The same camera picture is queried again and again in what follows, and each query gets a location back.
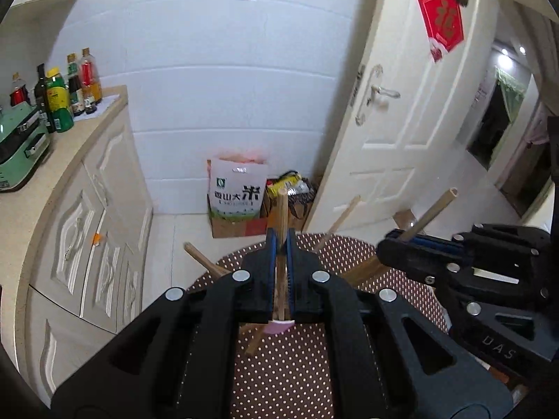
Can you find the cardboard box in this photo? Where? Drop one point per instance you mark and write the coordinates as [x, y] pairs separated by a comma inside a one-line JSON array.
[[231, 228]]

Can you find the dark sauce bottle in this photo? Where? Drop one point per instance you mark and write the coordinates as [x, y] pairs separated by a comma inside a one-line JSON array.
[[74, 87]]

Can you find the wooden chopstick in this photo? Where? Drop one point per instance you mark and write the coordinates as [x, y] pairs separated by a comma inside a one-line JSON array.
[[201, 255], [345, 214], [432, 211], [284, 214]]

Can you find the white rice bag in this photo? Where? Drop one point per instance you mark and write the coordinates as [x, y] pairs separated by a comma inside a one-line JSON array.
[[236, 192]]

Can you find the green kitchen appliance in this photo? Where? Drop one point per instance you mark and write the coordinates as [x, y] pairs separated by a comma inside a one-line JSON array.
[[22, 148]]

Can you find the red paper door decoration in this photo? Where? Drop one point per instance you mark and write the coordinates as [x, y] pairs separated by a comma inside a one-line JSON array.
[[441, 22]]

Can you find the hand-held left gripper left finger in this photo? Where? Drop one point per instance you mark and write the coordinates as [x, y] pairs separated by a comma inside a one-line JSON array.
[[271, 262]]

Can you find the dark patterned bag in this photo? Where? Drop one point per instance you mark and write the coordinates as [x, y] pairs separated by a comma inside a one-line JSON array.
[[301, 205]]

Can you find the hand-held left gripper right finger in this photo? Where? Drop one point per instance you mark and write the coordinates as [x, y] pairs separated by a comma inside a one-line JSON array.
[[291, 266]]

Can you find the white kitchen cabinet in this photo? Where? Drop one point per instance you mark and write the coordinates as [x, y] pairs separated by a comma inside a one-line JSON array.
[[78, 235]]

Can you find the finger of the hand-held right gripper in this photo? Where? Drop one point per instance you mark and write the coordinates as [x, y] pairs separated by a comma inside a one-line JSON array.
[[410, 259], [432, 242]]

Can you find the green window curtain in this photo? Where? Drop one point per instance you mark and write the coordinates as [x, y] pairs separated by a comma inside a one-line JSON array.
[[511, 94]]

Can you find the white door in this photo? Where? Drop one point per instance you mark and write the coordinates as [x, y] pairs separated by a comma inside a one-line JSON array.
[[393, 139]]

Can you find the yellow packet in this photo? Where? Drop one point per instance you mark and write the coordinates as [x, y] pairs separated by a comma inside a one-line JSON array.
[[281, 183]]

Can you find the pink cup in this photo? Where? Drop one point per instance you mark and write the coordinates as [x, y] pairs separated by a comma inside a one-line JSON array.
[[279, 327]]

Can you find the orange sticker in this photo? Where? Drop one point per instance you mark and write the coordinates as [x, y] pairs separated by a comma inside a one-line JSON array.
[[96, 239]]

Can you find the red capped cola bottle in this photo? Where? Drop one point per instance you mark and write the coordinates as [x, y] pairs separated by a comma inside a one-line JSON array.
[[19, 94]]

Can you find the yellow green oil bottle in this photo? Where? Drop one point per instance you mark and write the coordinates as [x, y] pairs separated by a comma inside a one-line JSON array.
[[59, 100]]

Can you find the red label bottle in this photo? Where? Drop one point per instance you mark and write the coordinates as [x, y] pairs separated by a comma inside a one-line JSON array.
[[90, 76]]

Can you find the dark oil bottle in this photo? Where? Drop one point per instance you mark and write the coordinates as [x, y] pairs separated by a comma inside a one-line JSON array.
[[42, 96]]

